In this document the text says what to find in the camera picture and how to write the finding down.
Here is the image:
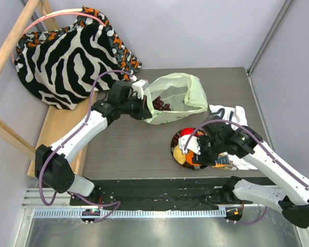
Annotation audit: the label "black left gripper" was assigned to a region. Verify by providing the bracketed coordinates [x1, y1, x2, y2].
[119, 93, 152, 120]

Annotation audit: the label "dark fake grape bunch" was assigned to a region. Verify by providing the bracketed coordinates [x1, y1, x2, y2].
[152, 96, 171, 111]

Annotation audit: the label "fake orange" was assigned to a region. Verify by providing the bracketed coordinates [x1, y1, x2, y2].
[185, 151, 201, 166]

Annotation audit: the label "fake red apple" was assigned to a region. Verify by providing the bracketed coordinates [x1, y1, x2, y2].
[180, 128, 194, 137]

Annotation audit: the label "fake yellow lemon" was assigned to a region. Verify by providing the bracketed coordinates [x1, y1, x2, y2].
[173, 146, 186, 165]

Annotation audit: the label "translucent yellow-green plastic bag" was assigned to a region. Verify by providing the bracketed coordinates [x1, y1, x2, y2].
[145, 73, 208, 125]

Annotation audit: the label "red yellow fake lychee bunch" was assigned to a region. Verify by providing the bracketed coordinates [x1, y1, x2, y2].
[195, 131, 205, 137]

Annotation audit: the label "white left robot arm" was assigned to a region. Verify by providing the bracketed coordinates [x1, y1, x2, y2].
[35, 80, 152, 205]

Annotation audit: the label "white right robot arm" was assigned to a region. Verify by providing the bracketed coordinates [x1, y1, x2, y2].
[196, 116, 309, 228]

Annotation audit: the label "brown patterned ceramic plate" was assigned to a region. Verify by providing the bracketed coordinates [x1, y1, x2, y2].
[170, 130, 209, 170]

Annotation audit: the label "white printed t-shirt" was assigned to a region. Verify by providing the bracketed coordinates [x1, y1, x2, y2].
[209, 104, 257, 170]

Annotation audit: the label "orange grey patterned fabric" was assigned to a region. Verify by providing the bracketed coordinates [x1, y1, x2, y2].
[16, 6, 142, 74]

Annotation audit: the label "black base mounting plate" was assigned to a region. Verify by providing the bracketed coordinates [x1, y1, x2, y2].
[69, 177, 273, 209]

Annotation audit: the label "zebra pattern blanket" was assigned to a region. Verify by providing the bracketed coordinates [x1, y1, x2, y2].
[14, 24, 119, 110]

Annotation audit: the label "pink hoop tube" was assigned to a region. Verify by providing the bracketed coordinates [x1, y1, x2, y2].
[11, 7, 108, 65]

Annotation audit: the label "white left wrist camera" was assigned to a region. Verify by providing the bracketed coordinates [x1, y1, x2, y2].
[132, 79, 149, 99]

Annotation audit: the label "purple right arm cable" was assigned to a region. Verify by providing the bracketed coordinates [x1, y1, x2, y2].
[184, 119, 309, 225]

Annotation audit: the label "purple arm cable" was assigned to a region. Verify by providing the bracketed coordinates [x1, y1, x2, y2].
[184, 119, 309, 225]
[39, 70, 138, 223]

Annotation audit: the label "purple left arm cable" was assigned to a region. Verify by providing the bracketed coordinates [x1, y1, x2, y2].
[39, 70, 138, 223]

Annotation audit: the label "aluminium slotted rail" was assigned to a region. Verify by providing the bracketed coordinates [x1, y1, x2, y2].
[33, 207, 226, 219]

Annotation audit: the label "aluminium corner post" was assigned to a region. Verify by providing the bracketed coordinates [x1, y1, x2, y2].
[246, 0, 295, 77]

